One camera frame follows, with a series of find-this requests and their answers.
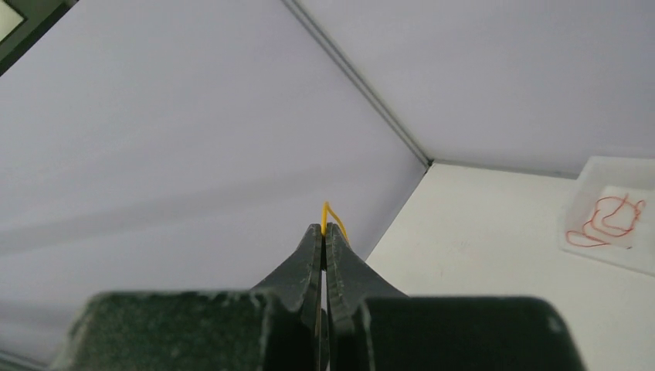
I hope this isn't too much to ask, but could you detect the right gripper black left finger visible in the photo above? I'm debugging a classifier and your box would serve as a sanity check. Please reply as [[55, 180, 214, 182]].
[[51, 224, 322, 370]]

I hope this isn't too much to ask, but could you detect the yellow wire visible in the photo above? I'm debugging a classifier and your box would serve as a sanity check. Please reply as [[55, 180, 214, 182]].
[[321, 201, 351, 244]]

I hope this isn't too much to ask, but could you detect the white three-compartment tray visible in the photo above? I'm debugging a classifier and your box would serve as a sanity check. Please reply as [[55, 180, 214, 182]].
[[558, 156, 654, 276]]

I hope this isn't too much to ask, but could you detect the red orange wire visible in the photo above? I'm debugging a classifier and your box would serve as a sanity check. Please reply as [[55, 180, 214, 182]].
[[565, 192, 647, 249]]

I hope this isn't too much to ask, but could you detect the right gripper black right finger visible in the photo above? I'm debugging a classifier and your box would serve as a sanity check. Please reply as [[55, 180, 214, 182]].
[[325, 223, 585, 370]]

